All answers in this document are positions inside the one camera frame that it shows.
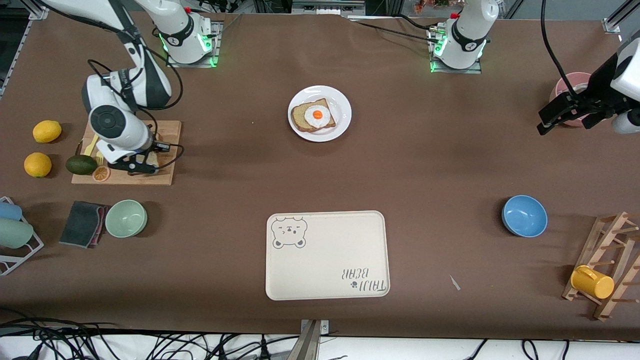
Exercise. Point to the green avocado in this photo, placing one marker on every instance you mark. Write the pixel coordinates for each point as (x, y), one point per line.
(80, 165)

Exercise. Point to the dark grey cloth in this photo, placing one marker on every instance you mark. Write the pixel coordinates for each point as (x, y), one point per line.
(79, 225)

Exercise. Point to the wooden mug rack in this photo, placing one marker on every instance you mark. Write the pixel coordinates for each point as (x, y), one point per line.
(617, 250)

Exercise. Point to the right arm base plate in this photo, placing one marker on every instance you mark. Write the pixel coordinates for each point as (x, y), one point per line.
(212, 47)

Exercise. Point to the metal table bracket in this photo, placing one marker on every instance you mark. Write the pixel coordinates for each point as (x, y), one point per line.
(310, 340)

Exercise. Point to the yellow plastic knife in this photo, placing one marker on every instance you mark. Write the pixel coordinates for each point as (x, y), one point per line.
(90, 146)

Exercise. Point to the yellow mug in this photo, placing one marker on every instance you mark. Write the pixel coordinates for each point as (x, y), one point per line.
(592, 283)

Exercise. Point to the fried egg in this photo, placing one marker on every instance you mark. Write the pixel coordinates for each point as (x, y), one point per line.
(317, 115)

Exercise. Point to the bread slice under egg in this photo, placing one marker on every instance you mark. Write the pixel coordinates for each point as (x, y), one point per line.
(300, 117)

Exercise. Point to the blue bowl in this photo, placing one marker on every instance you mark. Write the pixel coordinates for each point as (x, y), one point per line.
(524, 216)

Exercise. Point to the yellow plastic fork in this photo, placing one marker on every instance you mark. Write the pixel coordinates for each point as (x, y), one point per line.
(99, 159)

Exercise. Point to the pale green bowl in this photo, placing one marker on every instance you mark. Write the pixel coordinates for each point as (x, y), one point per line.
(126, 218)

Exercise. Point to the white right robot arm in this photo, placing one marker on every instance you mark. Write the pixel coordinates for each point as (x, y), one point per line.
(180, 35)

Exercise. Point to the light blue cup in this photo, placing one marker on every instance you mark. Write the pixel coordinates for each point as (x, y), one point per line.
(10, 211)

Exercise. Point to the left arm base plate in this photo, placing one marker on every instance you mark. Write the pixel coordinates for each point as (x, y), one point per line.
(477, 70)

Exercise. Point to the brown bread slice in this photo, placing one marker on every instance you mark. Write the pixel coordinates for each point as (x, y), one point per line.
(152, 159)

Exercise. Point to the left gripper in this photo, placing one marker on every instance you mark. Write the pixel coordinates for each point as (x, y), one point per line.
(598, 87)

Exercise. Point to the grey metal equipment frame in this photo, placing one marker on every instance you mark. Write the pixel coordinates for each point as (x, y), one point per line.
(325, 6)

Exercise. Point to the pale green cup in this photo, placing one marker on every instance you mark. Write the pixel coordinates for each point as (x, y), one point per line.
(15, 233)

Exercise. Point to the small white scrap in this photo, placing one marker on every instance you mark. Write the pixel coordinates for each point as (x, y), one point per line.
(454, 282)

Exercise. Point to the wooden cutting board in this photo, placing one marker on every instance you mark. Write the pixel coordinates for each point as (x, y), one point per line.
(170, 172)

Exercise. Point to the round orange fruit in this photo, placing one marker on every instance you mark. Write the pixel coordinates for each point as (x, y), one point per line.
(38, 165)

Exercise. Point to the pink bowl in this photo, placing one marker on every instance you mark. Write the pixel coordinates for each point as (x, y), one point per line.
(562, 85)

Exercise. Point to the pink cloth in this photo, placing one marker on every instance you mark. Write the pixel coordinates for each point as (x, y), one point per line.
(101, 227)

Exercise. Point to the aluminium frame rail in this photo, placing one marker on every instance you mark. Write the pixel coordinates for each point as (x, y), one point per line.
(617, 17)
(36, 14)

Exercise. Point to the yellow lemon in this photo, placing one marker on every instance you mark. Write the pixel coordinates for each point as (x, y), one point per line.
(47, 131)

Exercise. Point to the orange slice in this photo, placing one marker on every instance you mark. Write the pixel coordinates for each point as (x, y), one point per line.
(101, 174)

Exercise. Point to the cream bear print tray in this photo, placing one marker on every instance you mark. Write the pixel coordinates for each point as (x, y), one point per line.
(325, 260)

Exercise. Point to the white round plate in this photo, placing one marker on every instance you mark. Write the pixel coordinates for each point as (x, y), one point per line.
(341, 107)

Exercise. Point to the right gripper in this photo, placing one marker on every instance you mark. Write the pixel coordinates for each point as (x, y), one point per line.
(148, 150)

